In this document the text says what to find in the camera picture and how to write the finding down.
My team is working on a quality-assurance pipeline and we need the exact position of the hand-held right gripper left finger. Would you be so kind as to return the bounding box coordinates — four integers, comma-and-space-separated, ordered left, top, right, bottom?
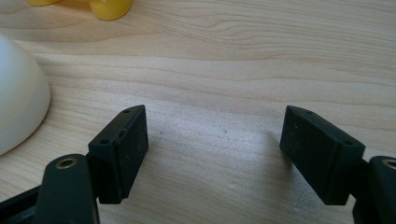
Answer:
87, 104, 149, 205

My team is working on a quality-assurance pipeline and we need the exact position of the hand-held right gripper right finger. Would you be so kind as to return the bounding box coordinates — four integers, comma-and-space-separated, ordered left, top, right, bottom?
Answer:
279, 105, 366, 206

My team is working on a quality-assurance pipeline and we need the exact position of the white bowl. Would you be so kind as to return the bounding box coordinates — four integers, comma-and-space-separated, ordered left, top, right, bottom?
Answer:
0, 34, 51, 157

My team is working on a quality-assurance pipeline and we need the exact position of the yellow toy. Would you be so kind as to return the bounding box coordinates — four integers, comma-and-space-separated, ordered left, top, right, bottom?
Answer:
26, 0, 134, 21

